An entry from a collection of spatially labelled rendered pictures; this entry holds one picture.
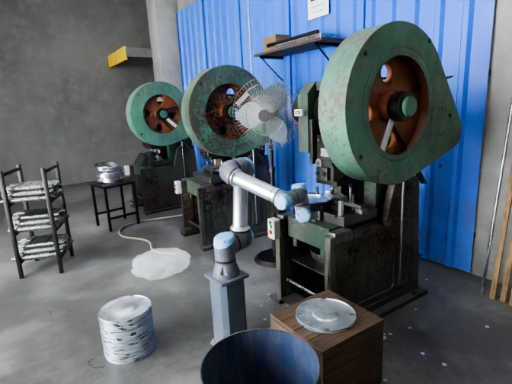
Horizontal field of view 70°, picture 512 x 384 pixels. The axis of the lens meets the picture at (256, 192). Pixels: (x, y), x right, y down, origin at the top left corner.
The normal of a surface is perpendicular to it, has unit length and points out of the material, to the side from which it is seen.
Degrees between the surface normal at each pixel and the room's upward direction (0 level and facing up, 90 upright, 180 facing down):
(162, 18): 90
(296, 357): 88
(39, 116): 90
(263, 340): 88
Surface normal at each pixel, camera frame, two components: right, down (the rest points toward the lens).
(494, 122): -0.83, 0.16
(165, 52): 0.55, 0.16
